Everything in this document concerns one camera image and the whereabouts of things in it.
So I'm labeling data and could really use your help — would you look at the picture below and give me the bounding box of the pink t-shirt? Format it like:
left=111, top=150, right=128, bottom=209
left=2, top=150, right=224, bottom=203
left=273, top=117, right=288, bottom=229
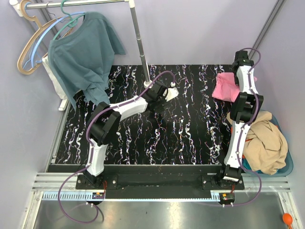
left=212, top=73, right=240, bottom=102

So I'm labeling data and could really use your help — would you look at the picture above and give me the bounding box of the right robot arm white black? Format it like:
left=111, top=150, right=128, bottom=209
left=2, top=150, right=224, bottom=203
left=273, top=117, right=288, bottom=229
left=216, top=48, right=264, bottom=189

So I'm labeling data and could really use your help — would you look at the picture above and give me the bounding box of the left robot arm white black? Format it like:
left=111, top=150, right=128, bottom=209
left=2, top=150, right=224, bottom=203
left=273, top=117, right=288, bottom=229
left=83, top=82, right=179, bottom=189

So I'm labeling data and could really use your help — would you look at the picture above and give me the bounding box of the teal t-shirt on hanger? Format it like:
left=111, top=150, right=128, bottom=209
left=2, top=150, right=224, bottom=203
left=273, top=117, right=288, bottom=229
left=48, top=12, right=126, bottom=108

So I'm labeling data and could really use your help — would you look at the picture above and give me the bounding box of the beige garment in basket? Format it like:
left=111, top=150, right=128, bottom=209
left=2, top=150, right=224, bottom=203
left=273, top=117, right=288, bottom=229
left=226, top=111, right=289, bottom=176

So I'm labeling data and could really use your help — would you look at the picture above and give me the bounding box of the green hanger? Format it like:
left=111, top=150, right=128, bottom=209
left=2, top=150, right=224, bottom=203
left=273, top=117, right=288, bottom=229
left=53, top=0, right=85, bottom=41

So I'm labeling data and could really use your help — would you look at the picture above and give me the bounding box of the light blue hanger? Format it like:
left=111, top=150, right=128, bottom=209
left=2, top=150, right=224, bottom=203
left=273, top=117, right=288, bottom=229
left=23, top=11, right=86, bottom=72

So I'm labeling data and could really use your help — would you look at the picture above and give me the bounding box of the blue laundry basket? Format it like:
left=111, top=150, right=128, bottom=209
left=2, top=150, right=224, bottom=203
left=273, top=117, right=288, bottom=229
left=239, top=109, right=294, bottom=178

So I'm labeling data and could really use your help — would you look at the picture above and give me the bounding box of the orange ball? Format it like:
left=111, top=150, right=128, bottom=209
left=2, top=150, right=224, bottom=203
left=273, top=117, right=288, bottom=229
left=282, top=213, right=293, bottom=229

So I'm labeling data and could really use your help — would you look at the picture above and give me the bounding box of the metal clothes rack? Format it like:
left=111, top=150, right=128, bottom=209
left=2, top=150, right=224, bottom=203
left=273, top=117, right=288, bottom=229
left=9, top=0, right=155, bottom=111

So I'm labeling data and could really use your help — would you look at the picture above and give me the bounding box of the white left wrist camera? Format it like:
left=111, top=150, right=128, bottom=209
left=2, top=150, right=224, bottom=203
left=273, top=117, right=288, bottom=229
left=165, top=82, right=179, bottom=102

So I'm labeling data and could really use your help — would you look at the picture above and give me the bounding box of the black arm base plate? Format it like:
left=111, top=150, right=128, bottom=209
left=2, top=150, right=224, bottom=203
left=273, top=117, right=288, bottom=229
left=46, top=164, right=246, bottom=200

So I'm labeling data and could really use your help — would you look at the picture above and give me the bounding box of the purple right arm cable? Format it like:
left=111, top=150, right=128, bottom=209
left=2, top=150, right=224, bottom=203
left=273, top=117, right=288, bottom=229
left=204, top=47, right=263, bottom=207

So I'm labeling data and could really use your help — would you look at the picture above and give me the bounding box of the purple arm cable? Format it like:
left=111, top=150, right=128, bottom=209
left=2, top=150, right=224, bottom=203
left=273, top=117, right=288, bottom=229
left=204, top=47, right=263, bottom=207
left=58, top=71, right=177, bottom=225

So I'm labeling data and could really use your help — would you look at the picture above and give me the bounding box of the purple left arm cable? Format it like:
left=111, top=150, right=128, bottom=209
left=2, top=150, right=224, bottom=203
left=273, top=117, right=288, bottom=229
left=58, top=71, right=177, bottom=225

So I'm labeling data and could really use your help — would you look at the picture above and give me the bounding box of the white slotted cable duct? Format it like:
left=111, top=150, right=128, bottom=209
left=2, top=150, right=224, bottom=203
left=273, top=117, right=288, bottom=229
left=42, top=191, right=105, bottom=201

